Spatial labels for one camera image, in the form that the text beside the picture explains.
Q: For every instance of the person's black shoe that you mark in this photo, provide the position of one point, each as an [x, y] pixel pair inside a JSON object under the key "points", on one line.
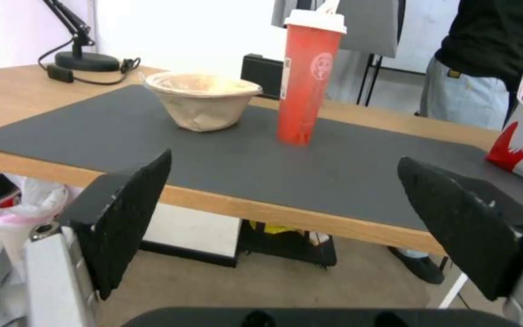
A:
{"points": [[418, 265]]}

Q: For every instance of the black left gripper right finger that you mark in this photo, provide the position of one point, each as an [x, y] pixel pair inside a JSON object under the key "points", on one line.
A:
{"points": [[470, 231]]}

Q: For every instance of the black chair backrest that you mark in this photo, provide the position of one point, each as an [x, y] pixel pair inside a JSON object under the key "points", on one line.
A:
{"points": [[261, 76]]}

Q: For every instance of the beige paper bowl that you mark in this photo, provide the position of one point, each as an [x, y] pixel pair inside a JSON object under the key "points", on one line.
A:
{"points": [[200, 102]]}

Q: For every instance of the dark grey desk mat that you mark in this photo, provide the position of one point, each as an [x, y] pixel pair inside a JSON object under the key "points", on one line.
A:
{"points": [[252, 160]]}

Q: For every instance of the person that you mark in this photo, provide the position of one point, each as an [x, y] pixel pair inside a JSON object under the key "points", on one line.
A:
{"points": [[475, 61]]}

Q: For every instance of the black desk lamp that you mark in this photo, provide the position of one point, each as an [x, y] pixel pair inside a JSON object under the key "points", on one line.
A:
{"points": [[80, 51]]}

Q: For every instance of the red paper cup white lid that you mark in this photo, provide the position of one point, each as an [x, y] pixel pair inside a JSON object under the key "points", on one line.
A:
{"points": [[305, 78]]}

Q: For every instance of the grey board on stand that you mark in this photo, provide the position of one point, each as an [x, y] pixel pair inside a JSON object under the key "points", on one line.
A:
{"points": [[372, 27]]}

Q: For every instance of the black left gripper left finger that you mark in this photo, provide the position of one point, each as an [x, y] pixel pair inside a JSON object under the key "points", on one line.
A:
{"points": [[121, 218]]}

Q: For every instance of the white table base plate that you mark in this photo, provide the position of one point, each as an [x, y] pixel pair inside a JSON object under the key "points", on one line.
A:
{"points": [[193, 235]]}

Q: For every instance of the white plastic bag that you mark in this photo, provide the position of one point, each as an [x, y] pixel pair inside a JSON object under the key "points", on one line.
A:
{"points": [[21, 211]]}

